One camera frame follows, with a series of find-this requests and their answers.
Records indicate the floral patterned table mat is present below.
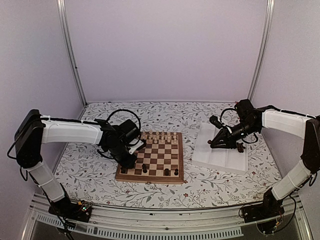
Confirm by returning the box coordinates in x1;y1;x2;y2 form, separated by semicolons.
49;101;282;210

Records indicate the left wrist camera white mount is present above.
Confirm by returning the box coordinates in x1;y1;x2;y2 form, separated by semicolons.
127;139;147;155

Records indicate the left aluminium frame post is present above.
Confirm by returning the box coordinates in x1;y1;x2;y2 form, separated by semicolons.
56;0;88;107

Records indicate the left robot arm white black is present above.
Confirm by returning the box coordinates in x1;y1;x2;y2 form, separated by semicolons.
7;109;146;217

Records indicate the wooden chess board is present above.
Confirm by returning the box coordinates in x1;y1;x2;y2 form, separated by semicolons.
115;131;184;185

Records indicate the dark chess piece corner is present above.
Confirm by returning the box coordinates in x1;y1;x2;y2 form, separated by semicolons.
120;167;127;174

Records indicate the front aluminium rail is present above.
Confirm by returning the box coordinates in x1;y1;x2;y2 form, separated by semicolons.
22;194;314;240

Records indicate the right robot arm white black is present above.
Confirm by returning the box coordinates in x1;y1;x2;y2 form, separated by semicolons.
208;99;320;218

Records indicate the right aluminium frame post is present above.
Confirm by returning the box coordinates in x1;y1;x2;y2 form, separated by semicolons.
247;0;275;101

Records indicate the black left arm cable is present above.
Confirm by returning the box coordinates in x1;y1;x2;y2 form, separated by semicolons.
106;108;141;136

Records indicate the pile of dark chess pieces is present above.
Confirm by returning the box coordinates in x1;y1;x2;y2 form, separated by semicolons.
236;142;246;153

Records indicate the dark wooden king piece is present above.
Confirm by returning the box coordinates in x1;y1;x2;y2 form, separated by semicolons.
142;163;148;173

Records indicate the light bishop piece left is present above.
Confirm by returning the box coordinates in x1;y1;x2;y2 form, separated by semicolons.
141;132;147;140

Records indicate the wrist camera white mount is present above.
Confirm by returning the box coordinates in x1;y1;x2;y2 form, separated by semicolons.
127;139;147;155
209;115;233;134

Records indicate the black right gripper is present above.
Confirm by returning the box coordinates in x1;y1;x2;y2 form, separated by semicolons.
210;120;259;150

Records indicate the light king piece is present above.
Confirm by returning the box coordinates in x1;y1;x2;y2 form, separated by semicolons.
155;131;160;140

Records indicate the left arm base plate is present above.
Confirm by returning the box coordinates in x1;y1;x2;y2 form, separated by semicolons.
48;197;92;223

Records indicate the dark chess piece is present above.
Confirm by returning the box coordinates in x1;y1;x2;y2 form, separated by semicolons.
164;168;170;176
174;168;179;176

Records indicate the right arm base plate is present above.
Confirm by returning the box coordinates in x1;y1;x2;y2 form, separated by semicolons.
238;203;285;235

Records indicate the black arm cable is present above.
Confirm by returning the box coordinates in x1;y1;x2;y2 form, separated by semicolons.
219;107;241;126
106;108;141;136

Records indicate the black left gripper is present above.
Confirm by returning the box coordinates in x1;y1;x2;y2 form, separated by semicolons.
107;142;138;171

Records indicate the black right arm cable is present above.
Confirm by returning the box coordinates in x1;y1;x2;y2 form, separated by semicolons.
219;107;241;126

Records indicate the white plastic compartment tray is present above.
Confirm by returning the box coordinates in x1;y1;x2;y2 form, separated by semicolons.
191;122;249;176

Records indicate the aluminium frame post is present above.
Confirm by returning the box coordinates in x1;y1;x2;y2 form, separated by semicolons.
56;0;88;107
247;0;275;101

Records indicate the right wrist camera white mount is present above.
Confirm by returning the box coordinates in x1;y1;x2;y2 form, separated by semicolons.
209;115;233;134

